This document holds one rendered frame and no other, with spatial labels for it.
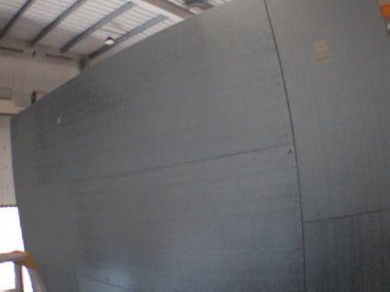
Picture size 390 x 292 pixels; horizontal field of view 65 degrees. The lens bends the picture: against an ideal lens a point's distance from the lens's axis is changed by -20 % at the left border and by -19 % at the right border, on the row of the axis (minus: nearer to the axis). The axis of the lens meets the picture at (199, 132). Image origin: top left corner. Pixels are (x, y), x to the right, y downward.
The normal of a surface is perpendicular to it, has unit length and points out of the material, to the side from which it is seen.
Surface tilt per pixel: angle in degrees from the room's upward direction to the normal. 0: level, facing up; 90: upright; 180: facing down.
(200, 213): 90
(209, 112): 90
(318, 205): 90
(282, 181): 90
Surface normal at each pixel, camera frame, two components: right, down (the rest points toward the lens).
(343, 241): -0.60, -0.04
